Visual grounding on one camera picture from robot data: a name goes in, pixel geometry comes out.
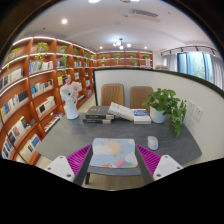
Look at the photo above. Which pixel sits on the white leaning book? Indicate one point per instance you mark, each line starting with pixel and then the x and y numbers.
pixel 121 111

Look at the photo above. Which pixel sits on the white vase with flowers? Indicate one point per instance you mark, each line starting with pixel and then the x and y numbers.
pixel 69 93

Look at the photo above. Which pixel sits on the ceiling air vent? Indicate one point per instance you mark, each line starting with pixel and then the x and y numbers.
pixel 144 13

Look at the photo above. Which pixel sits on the dark hardcover book bottom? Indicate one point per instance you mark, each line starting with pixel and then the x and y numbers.
pixel 100 121

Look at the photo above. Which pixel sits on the potted green pothos plant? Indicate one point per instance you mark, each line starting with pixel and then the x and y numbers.
pixel 166 102

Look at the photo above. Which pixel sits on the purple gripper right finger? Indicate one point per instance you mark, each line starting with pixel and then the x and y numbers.
pixel 158 166

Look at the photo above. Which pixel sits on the tan chair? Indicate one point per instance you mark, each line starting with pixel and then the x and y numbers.
pixel 112 93
pixel 138 95

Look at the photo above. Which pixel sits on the white wall power outlet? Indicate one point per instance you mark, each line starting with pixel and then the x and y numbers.
pixel 194 110

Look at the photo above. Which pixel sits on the grey window curtain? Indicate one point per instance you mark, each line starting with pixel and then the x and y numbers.
pixel 218 71

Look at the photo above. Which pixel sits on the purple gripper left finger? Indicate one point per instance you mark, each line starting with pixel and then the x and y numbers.
pixel 72 168

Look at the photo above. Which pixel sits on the tan chair left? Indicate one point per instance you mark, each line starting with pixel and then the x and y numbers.
pixel 112 93

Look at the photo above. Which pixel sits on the dark hardcover book top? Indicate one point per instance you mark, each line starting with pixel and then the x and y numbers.
pixel 98 112

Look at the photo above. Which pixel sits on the ceiling chandelier lamp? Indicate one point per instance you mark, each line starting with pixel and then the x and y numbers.
pixel 121 44

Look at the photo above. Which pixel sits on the tan chair right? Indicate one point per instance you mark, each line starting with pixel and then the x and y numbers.
pixel 138 95

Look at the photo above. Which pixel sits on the blue and white book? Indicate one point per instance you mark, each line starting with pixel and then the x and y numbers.
pixel 141 116

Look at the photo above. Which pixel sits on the orange wooden bookshelf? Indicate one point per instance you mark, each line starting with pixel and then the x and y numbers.
pixel 30 80

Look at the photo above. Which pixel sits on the dark hardcover book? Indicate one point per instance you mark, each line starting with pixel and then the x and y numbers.
pixel 100 121
pixel 98 112

